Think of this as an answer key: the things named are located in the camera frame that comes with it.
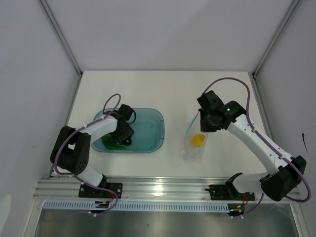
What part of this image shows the yellow toy orange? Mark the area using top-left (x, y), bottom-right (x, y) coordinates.
top-left (191, 134), bottom-right (205, 147)

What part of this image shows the clear zip top bag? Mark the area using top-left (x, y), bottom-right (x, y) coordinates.
top-left (181, 112), bottom-right (208, 160)

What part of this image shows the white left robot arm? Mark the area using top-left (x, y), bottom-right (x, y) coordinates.
top-left (50, 104), bottom-right (136, 198)

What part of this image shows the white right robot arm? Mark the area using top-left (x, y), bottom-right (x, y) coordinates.
top-left (197, 90), bottom-right (307, 201)

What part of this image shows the purple toy eggplant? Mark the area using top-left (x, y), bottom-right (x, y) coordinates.
top-left (124, 138), bottom-right (132, 146)

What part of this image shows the green toy bell pepper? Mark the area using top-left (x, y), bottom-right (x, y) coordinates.
top-left (101, 134), bottom-right (126, 151)

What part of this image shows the teal plastic tray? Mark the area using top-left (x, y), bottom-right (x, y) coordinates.
top-left (91, 108), bottom-right (164, 153)

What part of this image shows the aluminium rail base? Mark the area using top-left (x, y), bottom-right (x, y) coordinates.
top-left (33, 176), bottom-right (303, 204)

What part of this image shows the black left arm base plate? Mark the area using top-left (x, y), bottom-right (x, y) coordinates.
top-left (78, 183), bottom-right (123, 198)

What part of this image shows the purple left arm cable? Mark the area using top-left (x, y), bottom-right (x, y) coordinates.
top-left (53, 93), bottom-right (138, 217)

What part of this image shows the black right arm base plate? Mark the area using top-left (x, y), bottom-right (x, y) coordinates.
top-left (204, 185), bottom-right (255, 201)

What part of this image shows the white slotted cable duct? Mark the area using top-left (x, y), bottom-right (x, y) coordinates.
top-left (43, 199), bottom-right (234, 213)

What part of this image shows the right aluminium frame post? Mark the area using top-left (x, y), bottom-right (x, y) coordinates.
top-left (252, 0), bottom-right (303, 79)

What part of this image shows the aluminium frame post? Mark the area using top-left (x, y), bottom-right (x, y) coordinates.
top-left (38, 0), bottom-right (83, 77)
top-left (252, 0), bottom-right (303, 79)

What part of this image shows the left aluminium frame post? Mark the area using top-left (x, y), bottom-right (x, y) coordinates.
top-left (38, 0), bottom-right (83, 77)

